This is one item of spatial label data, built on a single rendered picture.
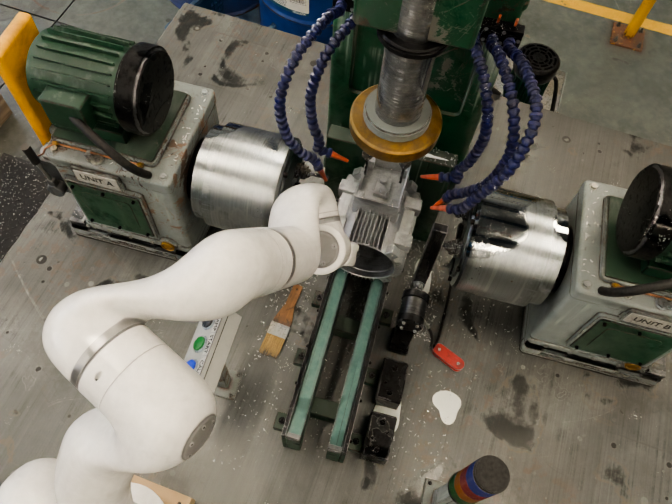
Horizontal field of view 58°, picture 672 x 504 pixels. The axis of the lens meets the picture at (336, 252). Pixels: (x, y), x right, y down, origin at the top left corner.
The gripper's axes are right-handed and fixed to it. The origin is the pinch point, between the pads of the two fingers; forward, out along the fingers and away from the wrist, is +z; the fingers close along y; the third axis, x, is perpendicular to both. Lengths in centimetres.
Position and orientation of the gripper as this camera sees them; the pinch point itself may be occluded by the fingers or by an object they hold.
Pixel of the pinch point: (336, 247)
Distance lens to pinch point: 130.1
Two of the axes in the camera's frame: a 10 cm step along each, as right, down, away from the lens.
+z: 0.8, -0.2, 10.0
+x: 2.5, -9.7, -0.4
